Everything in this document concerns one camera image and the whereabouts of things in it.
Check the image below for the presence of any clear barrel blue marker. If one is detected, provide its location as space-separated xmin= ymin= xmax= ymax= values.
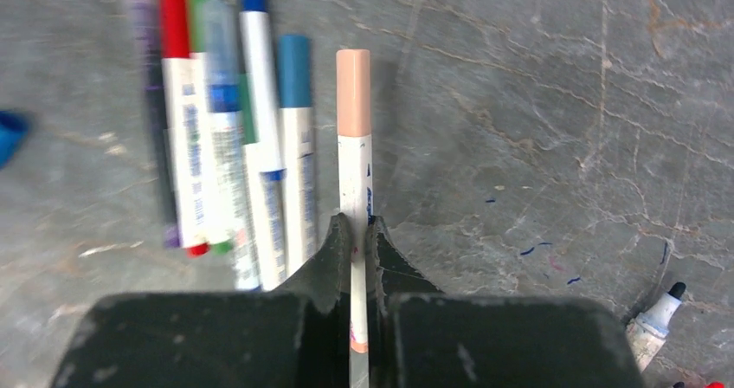
xmin=199 ymin=0 xmax=261 ymax=291

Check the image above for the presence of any dark blue cap marker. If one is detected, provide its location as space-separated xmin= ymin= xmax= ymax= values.
xmin=240 ymin=0 xmax=287 ymax=291

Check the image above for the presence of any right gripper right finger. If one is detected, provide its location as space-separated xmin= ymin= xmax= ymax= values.
xmin=365 ymin=217 xmax=644 ymax=387

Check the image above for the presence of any light blue cap marker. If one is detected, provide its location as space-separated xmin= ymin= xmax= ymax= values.
xmin=277 ymin=34 xmax=317 ymax=275

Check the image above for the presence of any green cap marker pen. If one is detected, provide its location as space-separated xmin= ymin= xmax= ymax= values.
xmin=188 ymin=0 xmax=254 ymax=258

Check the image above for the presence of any blue pen cap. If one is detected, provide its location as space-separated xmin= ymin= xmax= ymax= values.
xmin=0 ymin=110 xmax=31 ymax=168

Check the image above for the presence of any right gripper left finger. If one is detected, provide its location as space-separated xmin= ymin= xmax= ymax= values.
xmin=51 ymin=214 xmax=351 ymax=387

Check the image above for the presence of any red cap marker pen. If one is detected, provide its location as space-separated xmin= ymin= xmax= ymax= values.
xmin=159 ymin=0 xmax=209 ymax=257

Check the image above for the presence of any purple grey marker pen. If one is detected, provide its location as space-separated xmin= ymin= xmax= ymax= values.
xmin=122 ymin=0 xmax=180 ymax=249

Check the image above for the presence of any orange cap marker pen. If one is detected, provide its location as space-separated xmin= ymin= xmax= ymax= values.
xmin=336 ymin=49 xmax=373 ymax=387

